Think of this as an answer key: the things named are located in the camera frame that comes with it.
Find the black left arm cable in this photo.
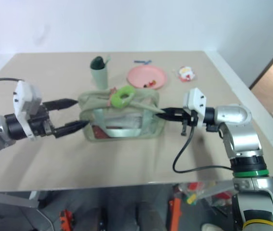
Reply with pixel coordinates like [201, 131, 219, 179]
[0, 77, 25, 88]

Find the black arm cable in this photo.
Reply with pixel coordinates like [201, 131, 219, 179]
[0, 77, 25, 88]
[172, 124, 234, 174]

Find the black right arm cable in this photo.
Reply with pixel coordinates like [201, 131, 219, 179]
[172, 124, 234, 174]

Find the orange black tool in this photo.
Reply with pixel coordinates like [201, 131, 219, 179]
[58, 208, 76, 231]

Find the green plush ring keychain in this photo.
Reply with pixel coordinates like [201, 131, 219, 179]
[109, 85, 137, 109]

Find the pink round plate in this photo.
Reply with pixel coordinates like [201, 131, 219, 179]
[126, 65, 169, 90]

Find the pale green paper cup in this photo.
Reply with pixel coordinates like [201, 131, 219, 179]
[89, 55, 112, 90]

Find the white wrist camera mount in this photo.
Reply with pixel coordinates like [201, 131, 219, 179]
[13, 80, 43, 141]
[182, 88, 208, 128]

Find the green transparent zip pouch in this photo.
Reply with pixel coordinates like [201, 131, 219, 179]
[78, 88, 168, 143]

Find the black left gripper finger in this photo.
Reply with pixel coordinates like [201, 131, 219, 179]
[42, 98, 79, 112]
[53, 119, 89, 139]

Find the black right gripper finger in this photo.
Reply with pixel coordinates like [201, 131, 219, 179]
[155, 113, 185, 122]
[161, 107, 185, 115]

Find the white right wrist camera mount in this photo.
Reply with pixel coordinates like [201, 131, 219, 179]
[182, 88, 208, 128]

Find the orange bar clamp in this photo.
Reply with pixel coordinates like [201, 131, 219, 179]
[168, 196, 183, 231]

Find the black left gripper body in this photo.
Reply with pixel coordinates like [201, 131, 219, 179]
[27, 105, 56, 138]

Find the white shoe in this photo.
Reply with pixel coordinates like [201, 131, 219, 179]
[200, 223, 224, 231]

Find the red white snack packet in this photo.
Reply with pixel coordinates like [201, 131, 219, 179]
[174, 65, 197, 83]

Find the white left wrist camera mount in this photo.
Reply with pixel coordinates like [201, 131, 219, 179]
[13, 80, 43, 141]

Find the clear bag of colourful items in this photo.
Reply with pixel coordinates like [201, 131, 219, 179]
[174, 180, 236, 213]

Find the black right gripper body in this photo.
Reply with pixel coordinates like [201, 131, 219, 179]
[181, 108, 198, 137]

